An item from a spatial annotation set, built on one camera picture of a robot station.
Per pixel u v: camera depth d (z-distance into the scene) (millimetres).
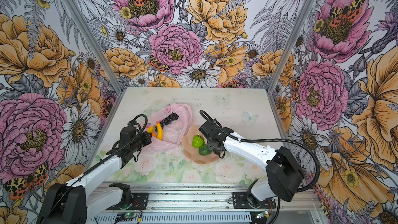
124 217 711
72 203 406
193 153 889
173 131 997
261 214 715
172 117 1006
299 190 443
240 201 735
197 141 871
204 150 852
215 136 631
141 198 751
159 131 949
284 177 426
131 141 617
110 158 570
